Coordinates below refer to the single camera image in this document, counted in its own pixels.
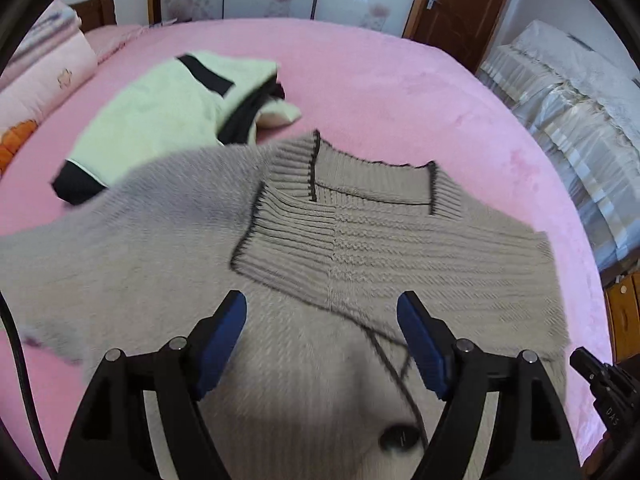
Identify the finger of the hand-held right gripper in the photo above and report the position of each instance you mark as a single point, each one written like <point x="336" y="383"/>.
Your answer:
<point x="590" y="367"/>

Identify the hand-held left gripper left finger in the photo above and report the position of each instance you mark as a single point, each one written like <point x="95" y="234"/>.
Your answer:
<point x="225" y="340"/>

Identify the wooden headboard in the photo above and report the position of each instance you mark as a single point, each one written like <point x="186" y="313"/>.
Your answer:
<point x="95" y="12"/>

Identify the wooden cabinet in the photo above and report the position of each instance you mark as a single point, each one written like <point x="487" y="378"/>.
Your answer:
<point x="625" y="310"/>

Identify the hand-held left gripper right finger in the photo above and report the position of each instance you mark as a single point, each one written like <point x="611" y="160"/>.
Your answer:
<point x="422" y="345"/>

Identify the pink flower print pillow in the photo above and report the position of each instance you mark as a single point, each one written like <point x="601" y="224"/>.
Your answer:
<point x="45" y="80"/>

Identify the folded floral quilt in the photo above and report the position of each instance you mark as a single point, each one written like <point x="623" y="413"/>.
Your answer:
<point x="45" y="30"/>

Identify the green and black garment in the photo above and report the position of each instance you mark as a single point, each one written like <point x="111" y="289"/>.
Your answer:
<point x="150" y="110"/>

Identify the brown wooden door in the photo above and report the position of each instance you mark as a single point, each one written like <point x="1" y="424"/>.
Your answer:
<point x="465" y="0"/>

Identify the beige knit sweater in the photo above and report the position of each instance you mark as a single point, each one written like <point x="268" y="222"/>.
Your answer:
<point x="300" y="240"/>

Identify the pink ruffled pillow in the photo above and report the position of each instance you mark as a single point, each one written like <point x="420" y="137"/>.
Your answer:
<point x="112" y="40"/>

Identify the white lace furniture cover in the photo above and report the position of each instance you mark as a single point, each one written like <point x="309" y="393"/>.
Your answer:
<point x="565" y="110"/>

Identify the pink bed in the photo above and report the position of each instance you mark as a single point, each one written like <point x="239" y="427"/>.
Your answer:
<point x="375" y="85"/>

